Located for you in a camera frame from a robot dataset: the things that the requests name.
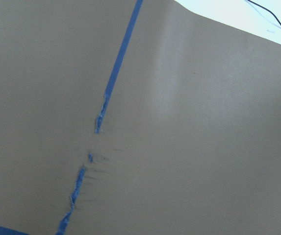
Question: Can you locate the brown paper table cover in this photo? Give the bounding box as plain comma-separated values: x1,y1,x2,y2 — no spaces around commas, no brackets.
0,0,281,235

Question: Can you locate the black pendant cable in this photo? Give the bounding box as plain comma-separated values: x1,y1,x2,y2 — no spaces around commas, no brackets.
245,0,281,42

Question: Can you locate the worn blue tape strip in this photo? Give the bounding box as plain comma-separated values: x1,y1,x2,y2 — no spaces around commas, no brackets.
56,0,143,235

